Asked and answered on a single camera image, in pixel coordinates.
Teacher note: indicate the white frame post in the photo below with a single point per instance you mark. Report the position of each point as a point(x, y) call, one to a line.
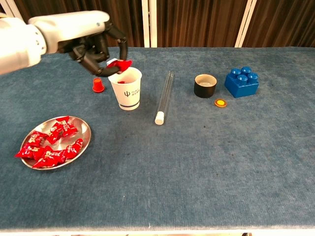
point(245, 24)
point(13, 7)
point(153, 24)
point(145, 24)

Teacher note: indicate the dark brown pleated curtain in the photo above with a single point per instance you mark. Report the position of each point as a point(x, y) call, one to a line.
point(283, 22)
point(61, 5)
point(197, 22)

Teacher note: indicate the black round container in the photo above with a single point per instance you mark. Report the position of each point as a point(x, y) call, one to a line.
point(204, 92)

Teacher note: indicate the blue felt table cloth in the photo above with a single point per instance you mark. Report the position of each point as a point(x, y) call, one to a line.
point(197, 159)

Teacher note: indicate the small red plastic cap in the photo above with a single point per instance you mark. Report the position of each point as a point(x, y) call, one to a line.
point(98, 86)

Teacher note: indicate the blue building brick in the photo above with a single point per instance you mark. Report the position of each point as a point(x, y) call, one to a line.
point(240, 88)

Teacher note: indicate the orange round button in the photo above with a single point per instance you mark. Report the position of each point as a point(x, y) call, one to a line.
point(220, 103)

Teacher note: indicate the white paper cup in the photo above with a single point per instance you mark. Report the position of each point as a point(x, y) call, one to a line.
point(126, 94)

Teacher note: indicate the round metal plate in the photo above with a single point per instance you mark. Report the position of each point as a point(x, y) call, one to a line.
point(81, 130)

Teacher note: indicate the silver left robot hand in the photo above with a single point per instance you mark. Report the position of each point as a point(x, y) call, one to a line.
point(73, 29)

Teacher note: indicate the glass test tube white stopper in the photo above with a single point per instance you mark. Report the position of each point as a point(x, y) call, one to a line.
point(159, 118)

